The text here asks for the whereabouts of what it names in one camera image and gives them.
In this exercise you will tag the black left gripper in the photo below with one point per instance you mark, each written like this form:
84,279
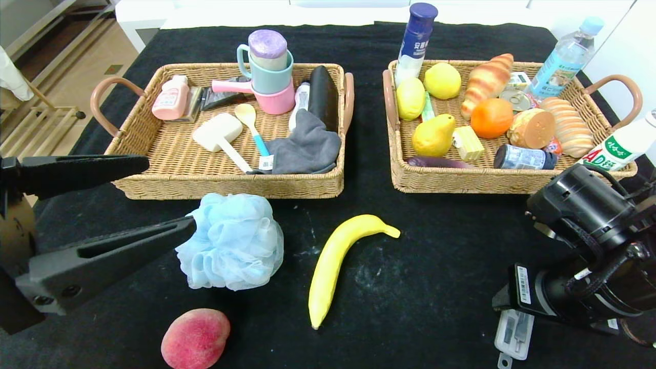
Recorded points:
11,241

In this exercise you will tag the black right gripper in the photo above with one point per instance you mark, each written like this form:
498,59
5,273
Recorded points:
521,288

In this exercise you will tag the clear plastic compass case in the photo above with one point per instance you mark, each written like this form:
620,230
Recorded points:
512,338

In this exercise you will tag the small jar with blue lid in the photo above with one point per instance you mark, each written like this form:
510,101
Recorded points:
520,158

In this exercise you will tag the light blue bath pouf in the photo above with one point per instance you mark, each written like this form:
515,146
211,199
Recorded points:
236,246

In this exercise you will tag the yellow pear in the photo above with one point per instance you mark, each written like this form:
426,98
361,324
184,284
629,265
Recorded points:
433,137

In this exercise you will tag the wicker basket with household items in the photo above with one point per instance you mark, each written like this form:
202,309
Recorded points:
184,169

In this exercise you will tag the wicker basket with food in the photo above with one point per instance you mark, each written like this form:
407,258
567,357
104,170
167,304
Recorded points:
441,179

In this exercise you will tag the light wooden rack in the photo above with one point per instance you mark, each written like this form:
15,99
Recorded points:
31,128

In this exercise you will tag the small pink bottle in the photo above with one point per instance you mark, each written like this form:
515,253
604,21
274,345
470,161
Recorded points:
171,100

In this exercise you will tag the small transparent packet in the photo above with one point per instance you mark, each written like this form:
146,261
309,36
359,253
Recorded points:
190,105

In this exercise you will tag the small red packet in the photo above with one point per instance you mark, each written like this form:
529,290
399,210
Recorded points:
553,147

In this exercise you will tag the purple eggplant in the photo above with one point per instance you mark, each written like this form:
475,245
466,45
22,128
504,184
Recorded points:
441,162

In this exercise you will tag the red peach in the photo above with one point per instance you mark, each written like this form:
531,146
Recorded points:
195,338

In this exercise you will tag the round brown bread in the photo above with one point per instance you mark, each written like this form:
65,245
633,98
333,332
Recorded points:
533,128

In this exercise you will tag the black plastic packet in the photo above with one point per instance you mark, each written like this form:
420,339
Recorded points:
220,100

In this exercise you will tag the white hanging cloth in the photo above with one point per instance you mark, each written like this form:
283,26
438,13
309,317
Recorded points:
10,77

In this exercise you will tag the long ridged bread loaf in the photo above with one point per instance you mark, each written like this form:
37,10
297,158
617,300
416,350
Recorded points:
569,128

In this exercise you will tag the white bottle with green label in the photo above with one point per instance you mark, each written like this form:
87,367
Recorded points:
615,148

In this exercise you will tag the orange fruit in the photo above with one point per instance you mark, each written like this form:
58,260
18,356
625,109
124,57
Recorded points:
491,119

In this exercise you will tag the silver tin can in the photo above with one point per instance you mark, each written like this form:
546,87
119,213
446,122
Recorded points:
515,100

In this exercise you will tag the yellow banana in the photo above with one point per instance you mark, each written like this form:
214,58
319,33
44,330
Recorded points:
333,261

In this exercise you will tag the white background table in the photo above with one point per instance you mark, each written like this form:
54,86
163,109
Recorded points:
143,15

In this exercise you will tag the green gum pack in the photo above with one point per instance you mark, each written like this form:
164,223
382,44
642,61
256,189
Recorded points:
428,105

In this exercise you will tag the small white green carton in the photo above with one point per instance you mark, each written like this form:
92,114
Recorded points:
520,81

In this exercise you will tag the light wooden shelf unit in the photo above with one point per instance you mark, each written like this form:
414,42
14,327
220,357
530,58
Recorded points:
31,20

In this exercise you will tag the striped croissant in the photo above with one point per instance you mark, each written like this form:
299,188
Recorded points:
487,82

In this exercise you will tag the grey cloth with tag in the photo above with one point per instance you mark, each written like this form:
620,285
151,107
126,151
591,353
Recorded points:
307,148

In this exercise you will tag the oval yellow lemon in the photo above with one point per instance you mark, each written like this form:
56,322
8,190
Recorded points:
410,100

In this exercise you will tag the round yellow lemon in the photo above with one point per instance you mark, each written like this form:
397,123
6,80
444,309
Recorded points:
442,81

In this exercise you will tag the clear water bottle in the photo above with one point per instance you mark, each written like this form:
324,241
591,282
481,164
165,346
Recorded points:
561,66

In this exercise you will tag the white tube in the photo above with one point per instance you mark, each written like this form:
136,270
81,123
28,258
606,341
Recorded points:
300,102

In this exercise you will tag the purple-topped beige cylinder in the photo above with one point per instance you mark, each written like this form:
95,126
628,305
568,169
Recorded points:
267,48

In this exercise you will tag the black oblong case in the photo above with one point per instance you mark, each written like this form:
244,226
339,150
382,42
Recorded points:
324,97

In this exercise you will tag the white bottle with blue cap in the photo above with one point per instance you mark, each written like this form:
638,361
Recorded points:
415,46

